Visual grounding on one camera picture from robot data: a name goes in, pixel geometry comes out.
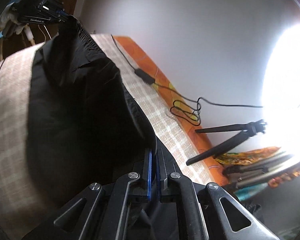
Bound black pants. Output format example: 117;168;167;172
26;16;157;207

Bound left gloved hand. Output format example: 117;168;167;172
0;3;26;38

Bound orange patterned bed sheet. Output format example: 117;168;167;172
112;35;231;186

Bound colourful hanging cloth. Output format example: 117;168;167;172
216;147;300;202

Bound folded silver tripod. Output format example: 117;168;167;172
223;152;300;191

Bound small black tripod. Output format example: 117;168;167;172
185;119;268;166

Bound checkered beige bed cover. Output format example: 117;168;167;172
0;34;213;239

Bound black light cable with switch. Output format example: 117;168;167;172
111;34;264;127

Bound bright ring light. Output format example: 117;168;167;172
261;24;300;159

